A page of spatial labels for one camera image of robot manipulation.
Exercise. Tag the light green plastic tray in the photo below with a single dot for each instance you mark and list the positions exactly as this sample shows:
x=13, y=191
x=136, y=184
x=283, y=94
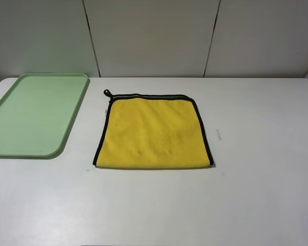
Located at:
x=37, y=112

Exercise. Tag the yellow towel with black trim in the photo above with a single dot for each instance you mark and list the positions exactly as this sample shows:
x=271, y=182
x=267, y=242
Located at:
x=152, y=132

